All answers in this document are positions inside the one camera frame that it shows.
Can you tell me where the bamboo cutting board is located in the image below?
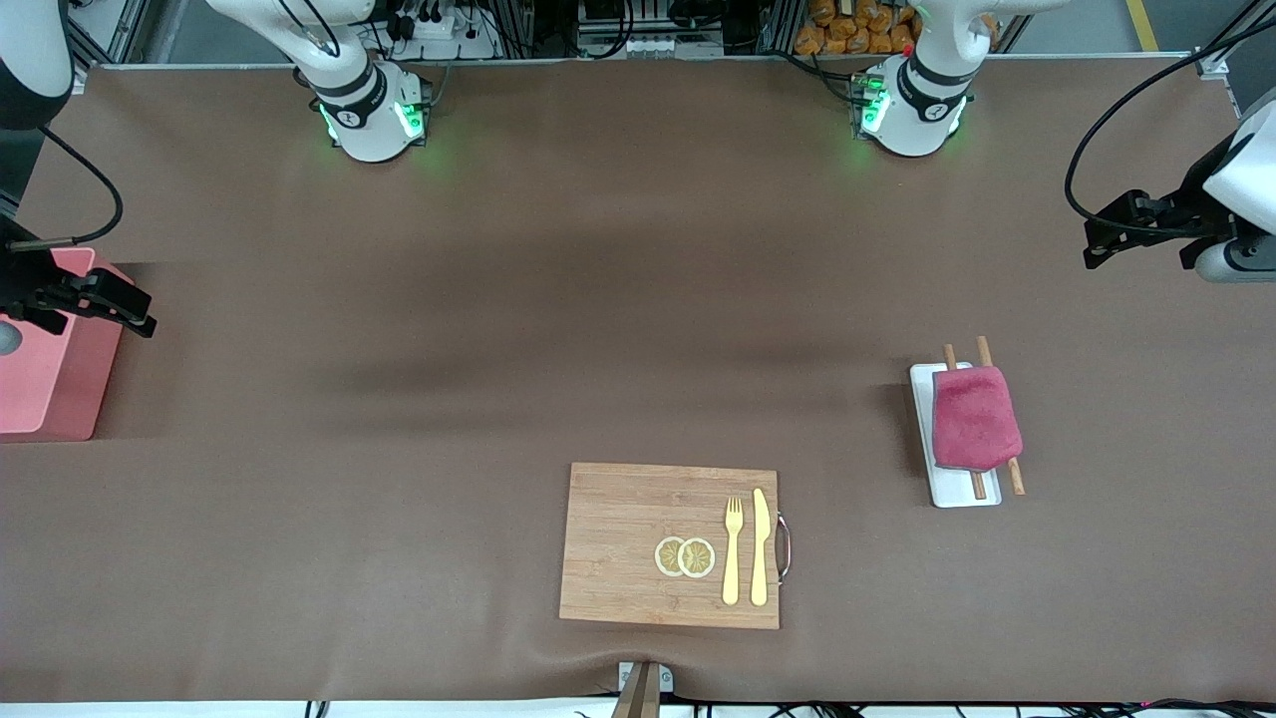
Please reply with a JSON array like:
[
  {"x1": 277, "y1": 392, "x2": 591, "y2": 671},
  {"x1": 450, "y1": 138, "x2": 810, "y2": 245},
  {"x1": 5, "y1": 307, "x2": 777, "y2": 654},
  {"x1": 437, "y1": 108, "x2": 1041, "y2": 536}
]
[{"x1": 558, "y1": 462, "x2": 782, "y2": 631}]

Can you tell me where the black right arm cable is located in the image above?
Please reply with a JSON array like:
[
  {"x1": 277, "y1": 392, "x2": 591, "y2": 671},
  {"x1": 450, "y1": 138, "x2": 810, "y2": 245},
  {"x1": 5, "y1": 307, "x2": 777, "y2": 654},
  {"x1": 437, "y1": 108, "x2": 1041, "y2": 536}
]
[{"x1": 5, "y1": 125, "x2": 124, "y2": 248}]

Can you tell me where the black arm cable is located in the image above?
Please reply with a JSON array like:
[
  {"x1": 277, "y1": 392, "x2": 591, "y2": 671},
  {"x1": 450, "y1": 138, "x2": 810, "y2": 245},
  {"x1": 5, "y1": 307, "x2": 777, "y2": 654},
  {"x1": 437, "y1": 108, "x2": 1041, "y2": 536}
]
[
  {"x1": 1064, "y1": 15, "x2": 1276, "y2": 240},
  {"x1": 5, "y1": 125, "x2": 124, "y2": 248}
]

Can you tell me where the pink plastic bin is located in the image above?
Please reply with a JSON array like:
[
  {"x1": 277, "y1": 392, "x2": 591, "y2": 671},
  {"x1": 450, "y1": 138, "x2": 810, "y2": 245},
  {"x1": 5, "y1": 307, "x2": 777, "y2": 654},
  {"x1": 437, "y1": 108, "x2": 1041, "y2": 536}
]
[{"x1": 0, "y1": 247, "x2": 136, "y2": 443}]

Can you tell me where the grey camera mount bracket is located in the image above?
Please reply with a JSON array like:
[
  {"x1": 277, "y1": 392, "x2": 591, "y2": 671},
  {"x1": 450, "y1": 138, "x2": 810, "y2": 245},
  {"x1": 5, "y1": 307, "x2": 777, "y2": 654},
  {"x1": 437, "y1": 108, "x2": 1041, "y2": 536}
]
[{"x1": 618, "y1": 661, "x2": 674, "y2": 718}]

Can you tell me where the red cloth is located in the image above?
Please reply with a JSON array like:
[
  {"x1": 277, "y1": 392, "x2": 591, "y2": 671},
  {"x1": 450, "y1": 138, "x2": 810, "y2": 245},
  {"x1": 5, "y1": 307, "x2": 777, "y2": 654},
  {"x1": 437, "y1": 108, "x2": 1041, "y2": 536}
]
[{"x1": 932, "y1": 366, "x2": 1025, "y2": 473}]

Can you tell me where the white power strip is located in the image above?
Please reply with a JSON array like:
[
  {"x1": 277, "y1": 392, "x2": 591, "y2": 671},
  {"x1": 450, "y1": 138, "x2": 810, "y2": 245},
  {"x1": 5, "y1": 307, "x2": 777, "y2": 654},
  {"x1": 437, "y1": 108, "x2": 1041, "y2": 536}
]
[
  {"x1": 384, "y1": 12, "x2": 496, "y2": 61},
  {"x1": 626, "y1": 35, "x2": 726, "y2": 59}
]

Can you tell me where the white rack tray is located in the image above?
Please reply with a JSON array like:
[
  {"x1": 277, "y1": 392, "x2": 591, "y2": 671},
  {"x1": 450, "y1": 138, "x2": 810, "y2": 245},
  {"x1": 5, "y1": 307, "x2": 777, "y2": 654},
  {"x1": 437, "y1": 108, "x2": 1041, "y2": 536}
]
[{"x1": 909, "y1": 362, "x2": 1003, "y2": 510}]

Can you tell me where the orange packages pile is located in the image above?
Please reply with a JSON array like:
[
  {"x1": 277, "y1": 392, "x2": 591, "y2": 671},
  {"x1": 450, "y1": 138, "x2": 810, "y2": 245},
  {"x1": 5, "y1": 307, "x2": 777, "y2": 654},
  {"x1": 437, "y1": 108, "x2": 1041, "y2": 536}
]
[{"x1": 795, "y1": 0, "x2": 918, "y2": 56}]

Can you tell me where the yellow plastic knife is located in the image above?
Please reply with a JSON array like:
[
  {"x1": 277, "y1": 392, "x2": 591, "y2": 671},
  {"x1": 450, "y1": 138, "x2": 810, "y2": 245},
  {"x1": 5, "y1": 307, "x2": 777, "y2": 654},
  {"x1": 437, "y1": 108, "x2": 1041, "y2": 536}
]
[{"x1": 750, "y1": 488, "x2": 772, "y2": 607}]

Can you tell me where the aluminium frame profile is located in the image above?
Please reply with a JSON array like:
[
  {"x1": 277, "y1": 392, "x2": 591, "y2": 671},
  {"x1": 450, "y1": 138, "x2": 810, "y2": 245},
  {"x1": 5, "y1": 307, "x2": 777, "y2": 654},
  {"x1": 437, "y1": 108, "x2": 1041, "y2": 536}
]
[
  {"x1": 1194, "y1": 0, "x2": 1276, "y2": 81},
  {"x1": 65, "y1": 0, "x2": 151, "y2": 69}
]

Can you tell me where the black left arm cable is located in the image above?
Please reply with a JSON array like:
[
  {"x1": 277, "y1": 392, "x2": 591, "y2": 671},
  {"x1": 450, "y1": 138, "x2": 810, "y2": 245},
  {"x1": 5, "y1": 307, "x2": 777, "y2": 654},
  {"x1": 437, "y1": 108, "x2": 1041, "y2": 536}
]
[{"x1": 1064, "y1": 15, "x2": 1276, "y2": 240}]

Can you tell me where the yellow plastic fork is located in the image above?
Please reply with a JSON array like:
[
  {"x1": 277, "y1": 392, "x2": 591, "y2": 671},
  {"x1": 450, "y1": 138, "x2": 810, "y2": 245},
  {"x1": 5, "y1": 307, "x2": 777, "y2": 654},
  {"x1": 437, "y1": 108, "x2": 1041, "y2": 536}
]
[{"x1": 722, "y1": 497, "x2": 746, "y2": 606}]

